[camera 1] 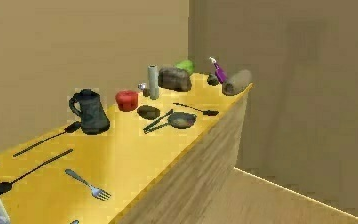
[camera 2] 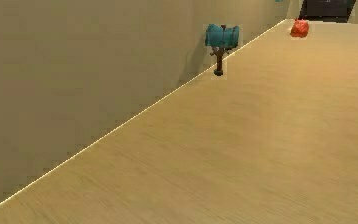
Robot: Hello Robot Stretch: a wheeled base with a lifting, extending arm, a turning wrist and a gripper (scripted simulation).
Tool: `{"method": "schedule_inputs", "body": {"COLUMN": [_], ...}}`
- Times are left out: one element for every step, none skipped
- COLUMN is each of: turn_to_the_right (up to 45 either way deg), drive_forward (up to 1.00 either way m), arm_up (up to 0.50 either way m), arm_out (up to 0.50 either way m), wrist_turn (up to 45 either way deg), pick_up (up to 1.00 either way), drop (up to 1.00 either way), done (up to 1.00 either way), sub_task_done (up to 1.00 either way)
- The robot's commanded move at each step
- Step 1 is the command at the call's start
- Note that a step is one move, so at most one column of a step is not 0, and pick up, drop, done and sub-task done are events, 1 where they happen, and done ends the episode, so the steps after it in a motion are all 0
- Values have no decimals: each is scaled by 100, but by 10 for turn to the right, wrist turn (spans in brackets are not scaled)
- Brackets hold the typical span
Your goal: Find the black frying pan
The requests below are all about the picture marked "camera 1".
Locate black frying pan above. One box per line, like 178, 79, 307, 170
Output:
143, 111, 198, 134

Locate dark green tongs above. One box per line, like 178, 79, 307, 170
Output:
142, 108, 175, 135

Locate brown bread loaf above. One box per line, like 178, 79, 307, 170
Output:
157, 66, 193, 93

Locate grey pepper mill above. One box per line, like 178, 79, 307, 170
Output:
147, 64, 160, 101

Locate small dark round object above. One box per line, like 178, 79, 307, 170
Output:
206, 73, 220, 87

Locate green lettuce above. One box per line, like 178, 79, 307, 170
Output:
174, 59, 196, 76

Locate red tomato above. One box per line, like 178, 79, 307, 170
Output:
115, 89, 139, 113

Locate purple spray bottle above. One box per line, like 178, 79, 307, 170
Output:
209, 56, 228, 84

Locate yellow topped wooden counter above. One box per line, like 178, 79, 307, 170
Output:
0, 72, 255, 224

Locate black kettle jug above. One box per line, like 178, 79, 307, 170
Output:
68, 88, 111, 136

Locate silver fork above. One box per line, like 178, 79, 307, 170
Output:
64, 168, 112, 202

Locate black ladle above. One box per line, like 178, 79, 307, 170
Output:
12, 121, 82, 159

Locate black long spoon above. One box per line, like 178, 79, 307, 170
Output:
0, 148, 74, 197

